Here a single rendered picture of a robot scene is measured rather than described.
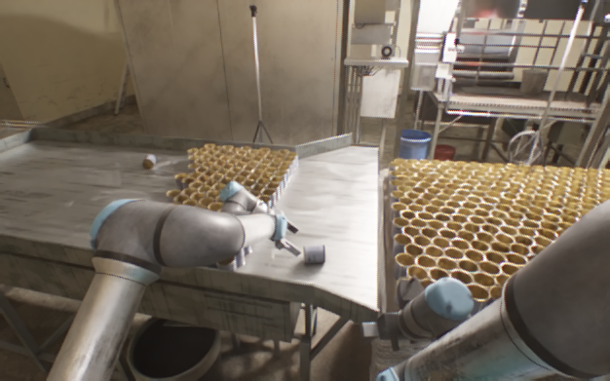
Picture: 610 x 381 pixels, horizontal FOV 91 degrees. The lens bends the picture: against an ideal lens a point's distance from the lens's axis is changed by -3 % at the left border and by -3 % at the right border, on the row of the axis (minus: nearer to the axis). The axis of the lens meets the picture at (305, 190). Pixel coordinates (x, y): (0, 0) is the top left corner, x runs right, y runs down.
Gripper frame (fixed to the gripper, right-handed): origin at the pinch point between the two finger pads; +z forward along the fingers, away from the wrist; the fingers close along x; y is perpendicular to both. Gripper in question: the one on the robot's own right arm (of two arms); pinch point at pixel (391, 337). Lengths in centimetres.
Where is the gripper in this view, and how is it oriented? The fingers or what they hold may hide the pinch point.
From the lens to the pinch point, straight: 91.0
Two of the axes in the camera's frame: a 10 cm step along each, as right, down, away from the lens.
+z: -1.6, 6.1, 7.7
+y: 0.4, 7.9, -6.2
